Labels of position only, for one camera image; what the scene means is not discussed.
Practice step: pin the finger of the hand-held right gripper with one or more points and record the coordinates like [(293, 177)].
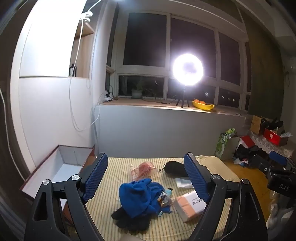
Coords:
[(257, 161), (277, 157)]

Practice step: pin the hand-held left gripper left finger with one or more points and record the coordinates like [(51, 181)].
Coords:
[(94, 178)]

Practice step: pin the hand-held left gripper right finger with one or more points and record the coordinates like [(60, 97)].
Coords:
[(196, 178)]

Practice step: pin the clear plastic packet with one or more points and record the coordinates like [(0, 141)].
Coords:
[(183, 183)]

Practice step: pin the black fabric pouch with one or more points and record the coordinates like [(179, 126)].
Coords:
[(174, 168)]

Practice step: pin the orange white tissue pack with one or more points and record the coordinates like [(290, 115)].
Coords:
[(187, 206)]

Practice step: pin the dark red shoebox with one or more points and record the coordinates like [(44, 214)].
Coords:
[(67, 160)]

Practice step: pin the colourful snack packet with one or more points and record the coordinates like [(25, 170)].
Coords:
[(164, 199)]

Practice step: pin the blue knit cloth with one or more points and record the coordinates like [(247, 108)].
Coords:
[(136, 194)]

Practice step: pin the pink item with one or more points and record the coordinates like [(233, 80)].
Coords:
[(144, 169)]

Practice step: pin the black glove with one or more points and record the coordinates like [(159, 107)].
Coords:
[(131, 221)]

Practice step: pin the person's right hand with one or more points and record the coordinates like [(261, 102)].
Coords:
[(276, 210)]

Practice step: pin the pile of dark clothes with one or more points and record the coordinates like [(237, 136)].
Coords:
[(242, 153)]

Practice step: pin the white lace cloth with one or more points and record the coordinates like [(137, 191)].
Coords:
[(263, 144)]

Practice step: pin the red box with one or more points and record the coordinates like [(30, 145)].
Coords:
[(271, 136)]

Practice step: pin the yellow striped tablecloth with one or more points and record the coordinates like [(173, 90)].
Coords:
[(115, 166)]

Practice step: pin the white tube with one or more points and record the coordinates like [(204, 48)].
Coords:
[(286, 134)]

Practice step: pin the grey paper bag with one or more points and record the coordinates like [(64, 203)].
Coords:
[(232, 148)]

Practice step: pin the black bag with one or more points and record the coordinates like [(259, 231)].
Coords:
[(275, 124)]

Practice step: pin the brown cardboard box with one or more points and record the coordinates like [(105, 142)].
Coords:
[(256, 124)]

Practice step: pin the green white bag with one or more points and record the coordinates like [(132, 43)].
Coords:
[(220, 143)]

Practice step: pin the yellow fruit plate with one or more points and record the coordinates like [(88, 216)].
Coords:
[(203, 107)]

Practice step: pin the white power strip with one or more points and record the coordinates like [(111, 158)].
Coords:
[(107, 98)]

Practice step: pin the potted plant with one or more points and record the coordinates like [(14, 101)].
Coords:
[(137, 93)]

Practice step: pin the dark bottle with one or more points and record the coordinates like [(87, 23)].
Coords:
[(72, 70)]

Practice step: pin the white framed window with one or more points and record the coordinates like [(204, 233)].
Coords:
[(145, 39)]

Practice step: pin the white wall cabinet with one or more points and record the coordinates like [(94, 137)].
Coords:
[(46, 46)]

